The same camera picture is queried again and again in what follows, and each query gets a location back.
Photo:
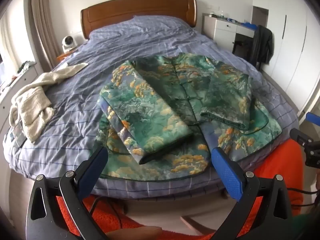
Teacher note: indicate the blue item on desk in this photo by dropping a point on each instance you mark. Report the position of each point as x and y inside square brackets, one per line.
[248, 25]

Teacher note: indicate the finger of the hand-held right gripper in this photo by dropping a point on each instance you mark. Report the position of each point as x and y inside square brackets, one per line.
[313, 119]

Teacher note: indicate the green printed quilted jacket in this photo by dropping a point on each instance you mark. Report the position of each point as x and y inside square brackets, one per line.
[150, 110]

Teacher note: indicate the white wardrobe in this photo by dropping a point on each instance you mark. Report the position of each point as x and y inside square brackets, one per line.
[287, 55]

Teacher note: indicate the green item on dresser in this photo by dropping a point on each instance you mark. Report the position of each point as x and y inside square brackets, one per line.
[25, 66]

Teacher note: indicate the wooden nightstand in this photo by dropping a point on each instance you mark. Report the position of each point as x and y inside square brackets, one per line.
[65, 55]

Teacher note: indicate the brown curtain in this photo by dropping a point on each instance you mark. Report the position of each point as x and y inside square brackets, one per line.
[43, 25]

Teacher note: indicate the small white fan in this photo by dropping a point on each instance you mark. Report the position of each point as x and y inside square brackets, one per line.
[68, 43]

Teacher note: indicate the person's orange fleece clothing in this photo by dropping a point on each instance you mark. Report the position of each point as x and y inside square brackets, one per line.
[275, 155]

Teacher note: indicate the wooden bed headboard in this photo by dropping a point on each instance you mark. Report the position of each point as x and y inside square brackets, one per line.
[137, 10]

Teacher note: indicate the black garment on chair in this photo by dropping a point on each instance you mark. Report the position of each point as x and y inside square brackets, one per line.
[262, 45]

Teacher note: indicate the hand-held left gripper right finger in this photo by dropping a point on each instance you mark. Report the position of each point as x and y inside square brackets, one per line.
[227, 173]

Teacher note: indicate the bed with blue checked sheet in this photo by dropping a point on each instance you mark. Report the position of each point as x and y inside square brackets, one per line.
[150, 37]

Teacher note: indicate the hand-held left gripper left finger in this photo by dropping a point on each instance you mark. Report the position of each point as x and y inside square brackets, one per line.
[91, 172]

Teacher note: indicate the white desk cabinet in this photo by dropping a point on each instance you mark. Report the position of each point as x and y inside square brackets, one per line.
[221, 30]

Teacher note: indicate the white dresser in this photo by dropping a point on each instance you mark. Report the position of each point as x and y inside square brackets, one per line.
[15, 87]

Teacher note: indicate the cream fleece garment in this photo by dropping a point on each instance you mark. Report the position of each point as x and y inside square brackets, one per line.
[32, 105]

